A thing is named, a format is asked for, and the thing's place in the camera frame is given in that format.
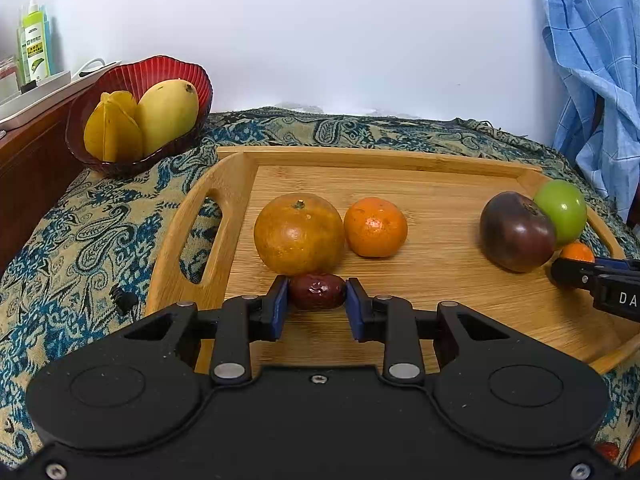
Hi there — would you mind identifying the green tomato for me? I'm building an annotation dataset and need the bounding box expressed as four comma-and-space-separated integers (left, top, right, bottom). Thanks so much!
532, 179, 588, 247

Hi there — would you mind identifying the wooden bamboo tray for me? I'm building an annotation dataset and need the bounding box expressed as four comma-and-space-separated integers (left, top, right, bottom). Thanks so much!
144, 146, 640, 376

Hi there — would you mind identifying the yellow starfruit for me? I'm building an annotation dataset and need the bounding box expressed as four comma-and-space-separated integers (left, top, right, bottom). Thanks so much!
83, 91, 144, 162

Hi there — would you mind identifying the large brownish orange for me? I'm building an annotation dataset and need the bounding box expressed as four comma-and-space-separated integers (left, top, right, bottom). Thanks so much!
253, 192, 346, 277

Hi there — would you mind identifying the dark purple tomato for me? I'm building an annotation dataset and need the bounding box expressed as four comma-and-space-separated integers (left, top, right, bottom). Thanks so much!
479, 191, 557, 274

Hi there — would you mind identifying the blue paisley blanket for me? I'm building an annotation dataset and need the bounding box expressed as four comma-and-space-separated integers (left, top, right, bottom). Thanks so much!
0, 106, 640, 471

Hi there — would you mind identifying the yellow mango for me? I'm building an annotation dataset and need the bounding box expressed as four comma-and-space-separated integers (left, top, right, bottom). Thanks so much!
135, 78, 200, 157

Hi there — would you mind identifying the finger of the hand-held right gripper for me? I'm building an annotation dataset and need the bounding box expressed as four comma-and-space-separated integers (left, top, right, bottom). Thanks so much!
550, 258, 606, 292
594, 257, 640, 273

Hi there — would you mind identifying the white flat tray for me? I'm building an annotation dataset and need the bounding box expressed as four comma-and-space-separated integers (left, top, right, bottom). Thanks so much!
0, 70, 73, 131

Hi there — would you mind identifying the small black clip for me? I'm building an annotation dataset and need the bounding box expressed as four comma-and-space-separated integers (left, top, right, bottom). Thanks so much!
109, 287, 138, 316

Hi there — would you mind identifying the clear glass jar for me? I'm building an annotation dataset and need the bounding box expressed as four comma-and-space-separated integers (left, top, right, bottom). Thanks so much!
0, 57, 21, 95

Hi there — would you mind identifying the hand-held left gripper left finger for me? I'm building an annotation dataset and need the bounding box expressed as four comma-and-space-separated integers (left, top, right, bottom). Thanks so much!
120, 276, 291, 386

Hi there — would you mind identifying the white cable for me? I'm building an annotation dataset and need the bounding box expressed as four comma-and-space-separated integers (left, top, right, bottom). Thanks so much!
75, 57, 123, 81

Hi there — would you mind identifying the red glass bowl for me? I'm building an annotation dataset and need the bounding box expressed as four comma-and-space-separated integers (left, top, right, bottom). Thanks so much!
66, 55, 213, 177

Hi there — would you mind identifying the dark wooden cabinet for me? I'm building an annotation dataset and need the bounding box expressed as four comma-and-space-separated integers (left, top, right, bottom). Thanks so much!
0, 77, 108, 273

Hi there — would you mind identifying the small orange mandarin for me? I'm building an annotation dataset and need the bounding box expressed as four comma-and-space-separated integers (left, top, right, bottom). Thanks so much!
343, 197, 409, 259
559, 241, 597, 264

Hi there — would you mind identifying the blue plaid cloth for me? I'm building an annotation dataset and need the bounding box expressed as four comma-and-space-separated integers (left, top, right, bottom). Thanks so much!
536, 0, 640, 221

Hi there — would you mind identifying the green plastic bottle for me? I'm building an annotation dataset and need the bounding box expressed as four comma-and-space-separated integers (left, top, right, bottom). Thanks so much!
20, 0, 51, 86

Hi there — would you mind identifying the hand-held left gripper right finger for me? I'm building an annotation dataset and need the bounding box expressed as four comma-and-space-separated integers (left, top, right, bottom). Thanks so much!
345, 276, 521, 386

